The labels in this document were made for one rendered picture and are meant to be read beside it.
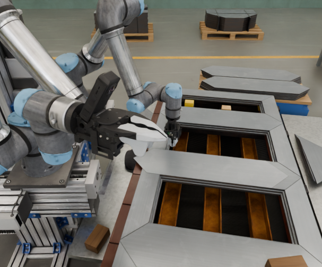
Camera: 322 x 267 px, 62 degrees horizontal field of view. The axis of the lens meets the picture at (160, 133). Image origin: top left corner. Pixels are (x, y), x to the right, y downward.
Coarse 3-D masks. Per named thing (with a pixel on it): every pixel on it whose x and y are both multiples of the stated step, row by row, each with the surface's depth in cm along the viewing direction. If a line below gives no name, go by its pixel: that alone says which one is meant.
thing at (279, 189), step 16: (192, 96) 187; (192, 128) 160; (208, 128) 159; (224, 128) 157; (240, 128) 156; (272, 144) 145; (272, 160) 137; (160, 176) 126; (176, 176) 125; (288, 176) 125; (256, 192) 121; (272, 192) 120; (288, 208) 112; (288, 224) 107
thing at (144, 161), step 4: (148, 152) 139; (152, 152) 139; (144, 156) 136; (148, 156) 136; (140, 160) 134; (144, 160) 134; (148, 160) 134; (140, 164) 131; (144, 164) 131; (148, 164) 131; (144, 168) 129; (148, 168) 129
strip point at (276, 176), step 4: (268, 164) 131; (268, 168) 129; (272, 168) 129; (276, 168) 129; (268, 172) 127; (272, 172) 127; (276, 172) 127; (280, 172) 127; (272, 176) 125; (276, 176) 125; (280, 176) 125; (284, 176) 125; (272, 180) 123; (276, 180) 123; (280, 180) 123; (272, 184) 121; (276, 184) 121
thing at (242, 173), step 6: (234, 162) 133; (240, 162) 133; (246, 162) 133; (234, 168) 129; (240, 168) 129; (246, 168) 129; (234, 174) 126; (240, 174) 126; (246, 174) 126; (234, 180) 123; (240, 180) 123; (246, 180) 123
